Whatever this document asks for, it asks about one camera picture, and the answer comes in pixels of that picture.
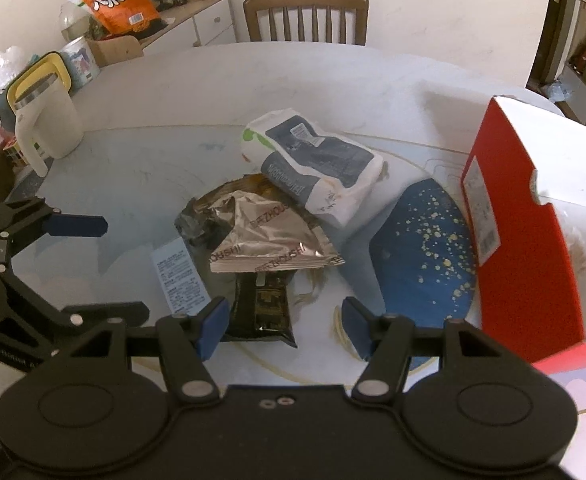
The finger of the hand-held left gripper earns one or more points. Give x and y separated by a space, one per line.
78 226
113 312

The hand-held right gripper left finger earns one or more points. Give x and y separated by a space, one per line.
213 327

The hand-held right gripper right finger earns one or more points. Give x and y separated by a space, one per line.
357 327

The blue white biscuit packet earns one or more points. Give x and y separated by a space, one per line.
180 280

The black foil packet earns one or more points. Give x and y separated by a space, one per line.
268 310

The silver foil bag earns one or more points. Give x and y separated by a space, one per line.
268 235

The white printed tissue pack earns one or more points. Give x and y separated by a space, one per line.
318 160

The red cardboard shoe box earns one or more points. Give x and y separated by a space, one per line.
518 260

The blue speckled pouch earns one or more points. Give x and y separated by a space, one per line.
423 260

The white jug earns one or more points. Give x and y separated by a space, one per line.
48 125

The yellow lidded container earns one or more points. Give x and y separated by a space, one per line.
38 72

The wrapped paper roll pack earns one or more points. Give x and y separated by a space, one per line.
80 62

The clear plastic bag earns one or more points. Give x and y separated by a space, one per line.
3 67

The brown cardboard box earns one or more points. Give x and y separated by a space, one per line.
118 50

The clear plastic bottle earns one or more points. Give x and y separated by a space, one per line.
75 22

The white drawer cabinet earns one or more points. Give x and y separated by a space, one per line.
208 22

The pale plastic bag on floor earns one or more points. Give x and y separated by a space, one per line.
559 91

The wooden chair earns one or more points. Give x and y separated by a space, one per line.
305 2

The dark brown door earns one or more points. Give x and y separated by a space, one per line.
553 25

